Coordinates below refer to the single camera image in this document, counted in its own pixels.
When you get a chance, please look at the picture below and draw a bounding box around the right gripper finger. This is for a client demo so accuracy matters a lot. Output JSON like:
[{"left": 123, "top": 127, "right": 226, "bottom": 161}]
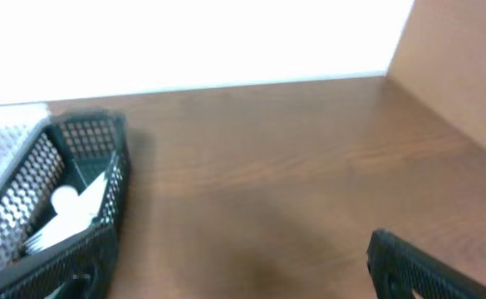
[{"left": 367, "top": 229, "right": 486, "bottom": 299}]

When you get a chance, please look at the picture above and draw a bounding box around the white plastic fork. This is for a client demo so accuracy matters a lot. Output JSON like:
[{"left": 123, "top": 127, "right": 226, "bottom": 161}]
[
  {"left": 23, "top": 215, "right": 92, "bottom": 255},
  {"left": 65, "top": 172, "right": 108, "bottom": 220}
]

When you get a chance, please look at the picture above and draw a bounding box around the white plastic spoon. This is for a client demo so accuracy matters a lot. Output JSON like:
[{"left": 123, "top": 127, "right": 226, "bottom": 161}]
[{"left": 50, "top": 185, "right": 79, "bottom": 215}]

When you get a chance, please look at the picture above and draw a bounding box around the black plastic basket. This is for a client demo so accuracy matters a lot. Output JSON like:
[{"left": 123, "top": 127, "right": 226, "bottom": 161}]
[{"left": 0, "top": 110, "right": 130, "bottom": 298}]

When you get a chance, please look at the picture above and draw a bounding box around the clear plastic basket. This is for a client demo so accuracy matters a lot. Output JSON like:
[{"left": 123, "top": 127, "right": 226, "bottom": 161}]
[{"left": 0, "top": 103, "right": 51, "bottom": 192}]

